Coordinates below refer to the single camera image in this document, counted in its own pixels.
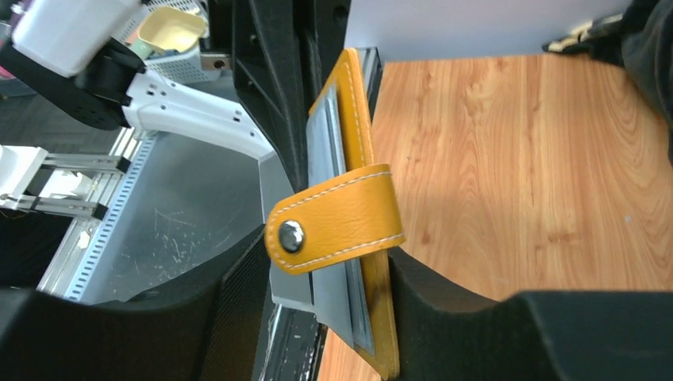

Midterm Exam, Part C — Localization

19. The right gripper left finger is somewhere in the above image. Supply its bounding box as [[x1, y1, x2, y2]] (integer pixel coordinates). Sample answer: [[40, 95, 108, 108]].
[[1, 228, 270, 380]]

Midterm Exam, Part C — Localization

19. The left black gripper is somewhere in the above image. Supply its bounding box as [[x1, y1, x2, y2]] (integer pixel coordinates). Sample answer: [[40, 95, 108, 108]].
[[233, 0, 352, 192]]

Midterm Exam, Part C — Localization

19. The black floral blanket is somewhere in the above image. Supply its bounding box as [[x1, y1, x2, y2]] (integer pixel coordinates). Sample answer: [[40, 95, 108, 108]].
[[541, 0, 673, 164]]

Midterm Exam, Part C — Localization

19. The grey credit card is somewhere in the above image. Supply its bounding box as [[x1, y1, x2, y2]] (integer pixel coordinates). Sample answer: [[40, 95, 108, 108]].
[[270, 84, 375, 353]]

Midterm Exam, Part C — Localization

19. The yellow leather card holder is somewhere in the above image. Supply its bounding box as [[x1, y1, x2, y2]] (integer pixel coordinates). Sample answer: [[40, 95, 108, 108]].
[[265, 48, 406, 380]]

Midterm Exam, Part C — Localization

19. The white perforated basket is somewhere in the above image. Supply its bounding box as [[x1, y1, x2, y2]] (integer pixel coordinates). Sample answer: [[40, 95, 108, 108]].
[[112, 1, 231, 84]]

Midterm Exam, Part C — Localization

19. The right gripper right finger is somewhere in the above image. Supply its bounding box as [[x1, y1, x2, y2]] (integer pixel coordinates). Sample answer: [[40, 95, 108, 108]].
[[389, 248, 672, 380]]

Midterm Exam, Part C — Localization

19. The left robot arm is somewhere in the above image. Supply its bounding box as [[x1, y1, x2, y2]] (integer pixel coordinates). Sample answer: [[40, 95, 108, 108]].
[[1, 1, 351, 192]]

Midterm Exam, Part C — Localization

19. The aluminium frame rail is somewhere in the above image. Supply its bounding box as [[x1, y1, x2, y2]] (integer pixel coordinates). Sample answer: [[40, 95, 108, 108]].
[[37, 129, 157, 302]]

